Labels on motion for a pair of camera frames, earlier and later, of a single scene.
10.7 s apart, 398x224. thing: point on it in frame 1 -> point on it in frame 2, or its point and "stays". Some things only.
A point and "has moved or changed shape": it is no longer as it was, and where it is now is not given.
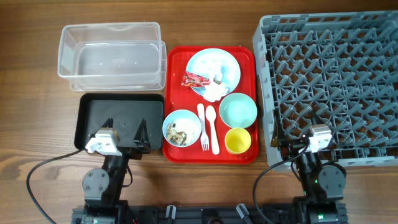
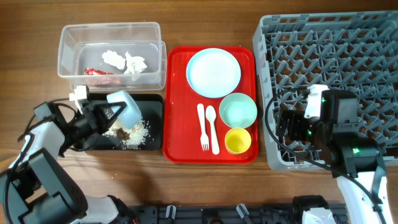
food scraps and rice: x=177 y=137 has moved or changed shape
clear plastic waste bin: x=112 y=56 stays
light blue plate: x=221 y=67 stays
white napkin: x=212 y=67 -> x=135 y=64
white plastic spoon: x=211 y=114 stays
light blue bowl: x=181 y=128 -> x=131 y=116
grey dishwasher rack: x=336 y=70 stays
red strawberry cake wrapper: x=193 y=79 -> x=91 y=71
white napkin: x=214 y=91 -> x=112 y=58
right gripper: x=296 y=145 -> x=285 y=125
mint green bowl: x=238 y=111 stays
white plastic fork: x=204 y=139 stays
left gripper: x=142 y=141 -> x=91 y=112
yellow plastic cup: x=237 y=140 stays
